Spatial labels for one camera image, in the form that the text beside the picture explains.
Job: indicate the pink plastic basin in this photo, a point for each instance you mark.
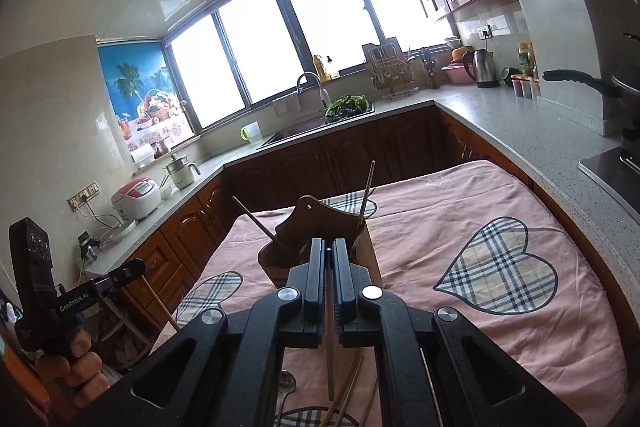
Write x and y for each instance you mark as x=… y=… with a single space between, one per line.
x=456 y=74

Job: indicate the metal dish rack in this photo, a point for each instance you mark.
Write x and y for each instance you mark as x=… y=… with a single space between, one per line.
x=392 y=72

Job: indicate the white and red rice cooker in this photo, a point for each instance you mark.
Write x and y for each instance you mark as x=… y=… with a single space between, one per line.
x=136 y=199

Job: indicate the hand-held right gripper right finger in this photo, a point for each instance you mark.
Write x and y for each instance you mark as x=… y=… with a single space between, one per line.
x=345 y=279

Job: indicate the red patterned wooden chopstick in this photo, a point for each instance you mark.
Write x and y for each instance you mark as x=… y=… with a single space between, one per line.
x=350 y=387

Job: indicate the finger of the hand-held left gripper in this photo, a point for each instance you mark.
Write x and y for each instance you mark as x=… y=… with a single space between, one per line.
x=122 y=277

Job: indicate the orange bowl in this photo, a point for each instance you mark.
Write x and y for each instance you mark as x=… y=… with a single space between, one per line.
x=460 y=55

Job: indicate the white electric cooking pot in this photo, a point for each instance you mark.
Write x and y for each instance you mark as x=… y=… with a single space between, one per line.
x=181 y=172

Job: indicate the green vegetables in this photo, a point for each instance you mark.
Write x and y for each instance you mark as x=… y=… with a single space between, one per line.
x=346 y=105

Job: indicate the tropical fruit print blind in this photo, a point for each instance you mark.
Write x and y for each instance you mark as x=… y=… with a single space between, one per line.
x=135 y=92

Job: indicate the wall socket strip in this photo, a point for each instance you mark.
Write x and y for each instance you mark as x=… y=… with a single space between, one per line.
x=82 y=196

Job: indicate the small black device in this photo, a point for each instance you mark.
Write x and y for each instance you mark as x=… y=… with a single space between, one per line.
x=86 y=246

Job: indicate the yellow oil bottle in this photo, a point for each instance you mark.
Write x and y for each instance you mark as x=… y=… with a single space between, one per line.
x=318 y=68

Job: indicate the wall socket with plug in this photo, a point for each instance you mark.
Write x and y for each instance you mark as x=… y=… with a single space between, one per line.
x=485 y=32

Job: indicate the gas stove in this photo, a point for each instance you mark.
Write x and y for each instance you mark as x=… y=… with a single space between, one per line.
x=615 y=167

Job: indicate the white dish cloth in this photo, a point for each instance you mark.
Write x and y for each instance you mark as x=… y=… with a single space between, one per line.
x=286 y=105

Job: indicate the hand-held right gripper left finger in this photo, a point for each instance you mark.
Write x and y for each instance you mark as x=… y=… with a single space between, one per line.
x=316 y=279

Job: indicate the large kitchen window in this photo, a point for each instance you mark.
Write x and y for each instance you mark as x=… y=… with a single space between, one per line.
x=310 y=37

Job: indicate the person's left hand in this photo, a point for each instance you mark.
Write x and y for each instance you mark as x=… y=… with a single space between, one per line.
x=75 y=372

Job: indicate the paper towel roll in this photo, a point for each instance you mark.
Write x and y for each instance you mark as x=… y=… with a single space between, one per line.
x=141 y=155

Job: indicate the wooden utensil holder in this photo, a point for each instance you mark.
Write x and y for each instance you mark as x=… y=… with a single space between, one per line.
x=305 y=227

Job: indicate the metal spoon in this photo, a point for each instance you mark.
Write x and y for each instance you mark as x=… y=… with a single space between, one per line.
x=287 y=382

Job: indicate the pink heart-print tablecloth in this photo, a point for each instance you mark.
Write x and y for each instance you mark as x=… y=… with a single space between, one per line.
x=440 y=217

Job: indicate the kitchen sink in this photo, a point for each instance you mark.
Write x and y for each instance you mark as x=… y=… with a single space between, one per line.
x=295 y=134

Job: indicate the stainless steel electric kettle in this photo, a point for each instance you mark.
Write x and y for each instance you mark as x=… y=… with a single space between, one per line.
x=482 y=69

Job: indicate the knife block with scissors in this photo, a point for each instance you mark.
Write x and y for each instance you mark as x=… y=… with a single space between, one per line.
x=429 y=69

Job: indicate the row of spice jars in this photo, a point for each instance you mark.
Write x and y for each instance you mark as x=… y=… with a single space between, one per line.
x=526 y=88

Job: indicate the chrome kitchen faucet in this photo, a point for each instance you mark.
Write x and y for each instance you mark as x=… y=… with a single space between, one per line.
x=312 y=79

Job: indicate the yellow-capped green bottle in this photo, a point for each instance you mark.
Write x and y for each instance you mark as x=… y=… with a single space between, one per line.
x=525 y=59

